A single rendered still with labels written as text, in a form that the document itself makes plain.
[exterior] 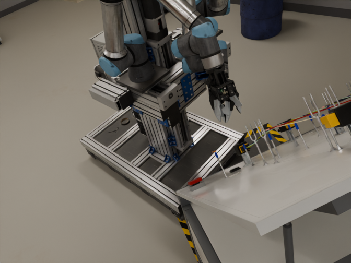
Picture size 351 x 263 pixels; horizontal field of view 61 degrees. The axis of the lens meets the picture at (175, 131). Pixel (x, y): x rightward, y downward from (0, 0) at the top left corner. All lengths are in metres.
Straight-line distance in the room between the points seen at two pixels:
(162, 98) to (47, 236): 1.62
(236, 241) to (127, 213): 1.33
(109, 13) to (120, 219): 1.66
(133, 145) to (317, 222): 1.72
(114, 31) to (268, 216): 1.10
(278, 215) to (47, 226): 2.46
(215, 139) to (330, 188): 2.11
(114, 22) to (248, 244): 1.07
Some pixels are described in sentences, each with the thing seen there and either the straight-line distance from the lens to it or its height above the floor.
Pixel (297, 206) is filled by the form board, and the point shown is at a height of 1.64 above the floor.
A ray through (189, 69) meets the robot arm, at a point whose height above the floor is 1.25.
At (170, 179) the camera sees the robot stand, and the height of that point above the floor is 0.21.
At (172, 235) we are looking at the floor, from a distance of 2.32.
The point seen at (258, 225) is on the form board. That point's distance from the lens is 0.43.
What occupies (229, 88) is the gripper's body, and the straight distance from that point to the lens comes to 1.09.
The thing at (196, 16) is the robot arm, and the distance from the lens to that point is 1.24.
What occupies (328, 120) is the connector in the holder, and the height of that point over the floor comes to 1.57.
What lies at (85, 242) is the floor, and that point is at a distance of 2.52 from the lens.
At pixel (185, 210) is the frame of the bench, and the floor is 0.80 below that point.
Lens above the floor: 2.01
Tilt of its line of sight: 42 degrees down
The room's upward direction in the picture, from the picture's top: 14 degrees counter-clockwise
